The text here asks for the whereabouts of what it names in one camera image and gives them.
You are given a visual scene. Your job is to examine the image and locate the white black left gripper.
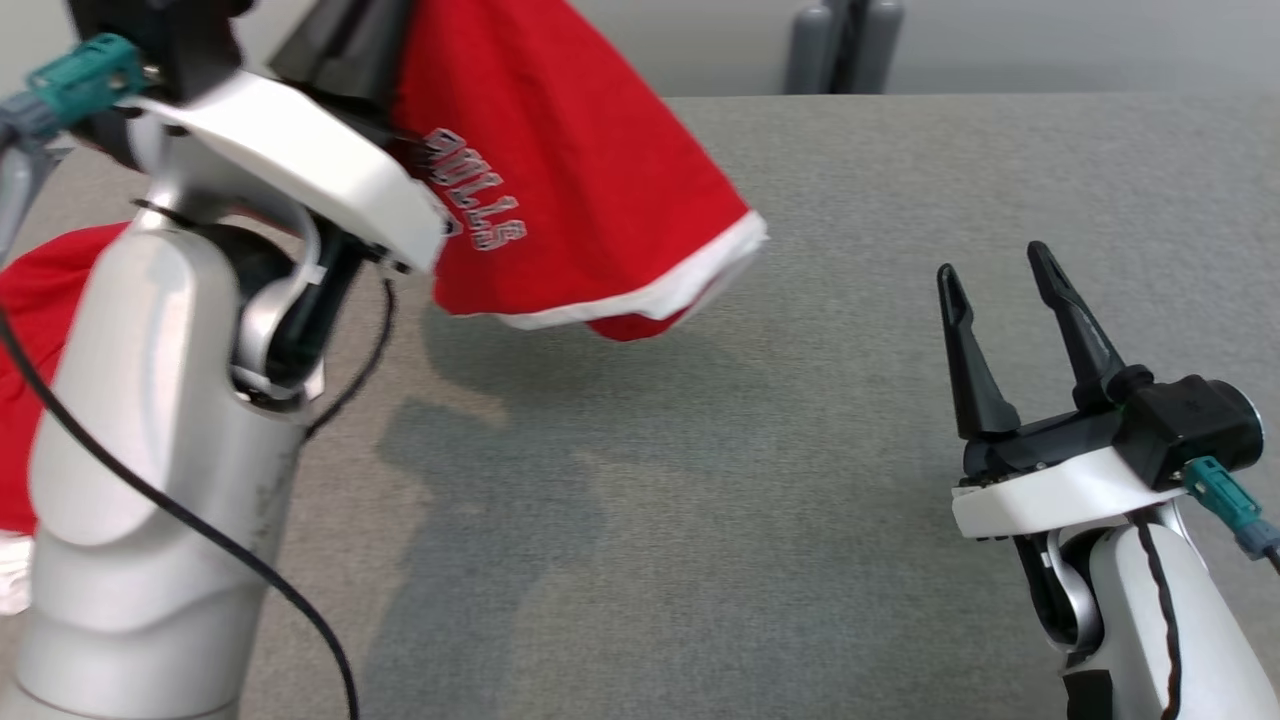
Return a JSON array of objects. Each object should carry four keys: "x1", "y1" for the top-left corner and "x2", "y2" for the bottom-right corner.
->
[{"x1": 118, "y1": 0, "x2": 448, "y2": 276}]

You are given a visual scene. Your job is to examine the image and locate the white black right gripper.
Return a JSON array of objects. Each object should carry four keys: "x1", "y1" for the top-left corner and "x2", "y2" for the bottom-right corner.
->
[{"x1": 936, "y1": 240, "x2": 1193, "y2": 543}]

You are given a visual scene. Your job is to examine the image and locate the red shorts with white trim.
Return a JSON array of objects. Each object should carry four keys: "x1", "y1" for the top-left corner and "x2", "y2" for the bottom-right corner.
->
[{"x1": 385, "y1": 0, "x2": 769, "y2": 343}]

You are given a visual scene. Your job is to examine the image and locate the red Bulls 23 jersey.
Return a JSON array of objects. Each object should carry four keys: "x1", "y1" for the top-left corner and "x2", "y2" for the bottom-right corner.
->
[{"x1": 0, "y1": 222, "x2": 136, "y2": 616}]

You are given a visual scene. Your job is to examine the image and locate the right camera cable teal connector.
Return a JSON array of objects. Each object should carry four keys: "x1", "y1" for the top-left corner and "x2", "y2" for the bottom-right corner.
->
[{"x1": 1183, "y1": 455, "x2": 1280, "y2": 576}]

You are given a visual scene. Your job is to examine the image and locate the camera cable teal connector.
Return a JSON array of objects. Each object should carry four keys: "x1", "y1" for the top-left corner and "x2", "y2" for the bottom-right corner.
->
[
  {"x1": 0, "y1": 33, "x2": 361, "y2": 720},
  {"x1": 1183, "y1": 455, "x2": 1280, "y2": 576}
]

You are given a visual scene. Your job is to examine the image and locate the braided black right arm cable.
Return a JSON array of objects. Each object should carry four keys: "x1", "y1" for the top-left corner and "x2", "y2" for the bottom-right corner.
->
[{"x1": 1128, "y1": 508, "x2": 1188, "y2": 720}]

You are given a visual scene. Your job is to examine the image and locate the thin black left gripper cable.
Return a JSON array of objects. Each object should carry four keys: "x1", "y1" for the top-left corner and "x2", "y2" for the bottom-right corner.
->
[{"x1": 303, "y1": 275, "x2": 398, "y2": 441}]

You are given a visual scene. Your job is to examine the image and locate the left camera cable teal connector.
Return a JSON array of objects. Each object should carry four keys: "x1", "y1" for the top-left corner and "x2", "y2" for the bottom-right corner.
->
[{"x1": 0, "y1": 33, "x2": 361, "y2": 720}]

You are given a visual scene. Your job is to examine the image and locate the grey metal partition post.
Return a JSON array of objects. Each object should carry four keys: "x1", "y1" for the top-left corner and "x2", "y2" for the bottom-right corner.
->
[{"x1": 785, "y1": 0, "x2": 906, "y2": 96}]

